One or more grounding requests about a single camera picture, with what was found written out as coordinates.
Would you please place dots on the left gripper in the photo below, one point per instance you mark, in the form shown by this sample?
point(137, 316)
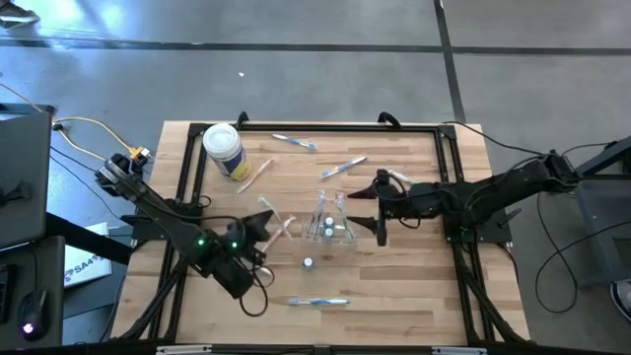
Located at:
point(244, 239)

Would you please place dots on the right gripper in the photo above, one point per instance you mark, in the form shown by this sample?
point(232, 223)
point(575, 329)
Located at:
point(409, 202)

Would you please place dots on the green toothbrush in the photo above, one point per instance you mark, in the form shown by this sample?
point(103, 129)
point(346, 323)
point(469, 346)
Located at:
point(341, 209)
point(268, 207)

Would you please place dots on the purple toothbrush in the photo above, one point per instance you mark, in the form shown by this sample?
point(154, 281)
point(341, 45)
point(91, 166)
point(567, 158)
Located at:
point(320, 207)

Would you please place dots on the blue toothbrush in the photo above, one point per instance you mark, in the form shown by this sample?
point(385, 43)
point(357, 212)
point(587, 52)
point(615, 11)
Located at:
point(343, 167)
point(318, 301)
point(295, 141)

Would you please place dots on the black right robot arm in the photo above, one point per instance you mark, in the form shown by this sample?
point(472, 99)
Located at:
point(493, 194)

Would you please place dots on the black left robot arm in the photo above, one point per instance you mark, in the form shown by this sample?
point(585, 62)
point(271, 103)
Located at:
point(162, 217)

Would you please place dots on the clear acrylic organizer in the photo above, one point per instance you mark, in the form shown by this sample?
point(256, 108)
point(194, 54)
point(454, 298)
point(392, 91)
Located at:
point(345, 239)

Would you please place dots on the disinfecting wipes canister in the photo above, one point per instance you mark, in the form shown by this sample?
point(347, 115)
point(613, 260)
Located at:
point(224, 143)

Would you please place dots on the white printed box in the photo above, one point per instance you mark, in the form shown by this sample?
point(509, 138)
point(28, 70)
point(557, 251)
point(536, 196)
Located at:
point(86, 261)

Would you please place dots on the black desk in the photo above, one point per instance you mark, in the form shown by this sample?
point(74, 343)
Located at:
point(44, 266)

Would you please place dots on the gray metal cart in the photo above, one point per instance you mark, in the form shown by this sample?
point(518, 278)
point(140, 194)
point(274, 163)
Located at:
point(599, 222)

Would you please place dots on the black computer mouse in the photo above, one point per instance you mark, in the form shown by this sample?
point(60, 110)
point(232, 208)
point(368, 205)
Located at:
point(33, 313)

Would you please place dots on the computer monitor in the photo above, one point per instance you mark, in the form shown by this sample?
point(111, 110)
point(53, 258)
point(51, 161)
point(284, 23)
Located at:
point(24, 172)

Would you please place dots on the black keyboard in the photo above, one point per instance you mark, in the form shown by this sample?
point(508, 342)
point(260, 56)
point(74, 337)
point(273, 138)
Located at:
point(4, 296)

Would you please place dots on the person's shoe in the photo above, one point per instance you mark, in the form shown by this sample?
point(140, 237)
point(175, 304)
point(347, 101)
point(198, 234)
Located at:
point(15, 15)
point(623, 298)

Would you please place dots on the silver bracket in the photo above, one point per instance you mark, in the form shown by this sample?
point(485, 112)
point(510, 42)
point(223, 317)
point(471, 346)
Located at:
point(182, 350)
point(458, 351)

